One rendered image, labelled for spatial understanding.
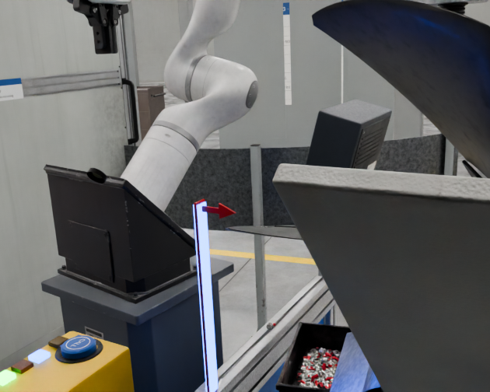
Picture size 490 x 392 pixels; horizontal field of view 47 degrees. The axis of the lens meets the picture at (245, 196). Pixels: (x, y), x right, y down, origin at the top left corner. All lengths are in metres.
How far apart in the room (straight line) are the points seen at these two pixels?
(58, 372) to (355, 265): 0.45
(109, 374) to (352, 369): 0.32
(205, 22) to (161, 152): 0.30
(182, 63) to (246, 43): 5.85
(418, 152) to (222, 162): 0.93
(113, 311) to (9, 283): 1.39
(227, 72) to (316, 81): 5.65
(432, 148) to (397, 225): 2.61
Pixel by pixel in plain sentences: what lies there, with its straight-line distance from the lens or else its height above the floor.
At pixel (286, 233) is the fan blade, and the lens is 0.70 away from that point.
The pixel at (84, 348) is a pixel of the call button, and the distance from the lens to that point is 0.70.
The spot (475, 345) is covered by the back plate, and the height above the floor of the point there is 1.24.
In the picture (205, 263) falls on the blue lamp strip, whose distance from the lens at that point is 0.87.
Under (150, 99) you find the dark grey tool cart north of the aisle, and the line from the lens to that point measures 7.47.
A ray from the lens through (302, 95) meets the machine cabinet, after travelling 6.98.
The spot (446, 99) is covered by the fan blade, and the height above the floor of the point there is 1.36.
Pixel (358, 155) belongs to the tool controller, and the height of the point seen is 1.14.
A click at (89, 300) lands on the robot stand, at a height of 0.93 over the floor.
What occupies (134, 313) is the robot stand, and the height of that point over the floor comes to 0.93.
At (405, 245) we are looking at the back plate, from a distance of 0.27.
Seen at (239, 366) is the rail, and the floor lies 0.86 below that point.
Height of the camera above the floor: 1.42
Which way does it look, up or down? 15 degrees down
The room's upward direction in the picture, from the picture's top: 3 degrees counter-clockwise
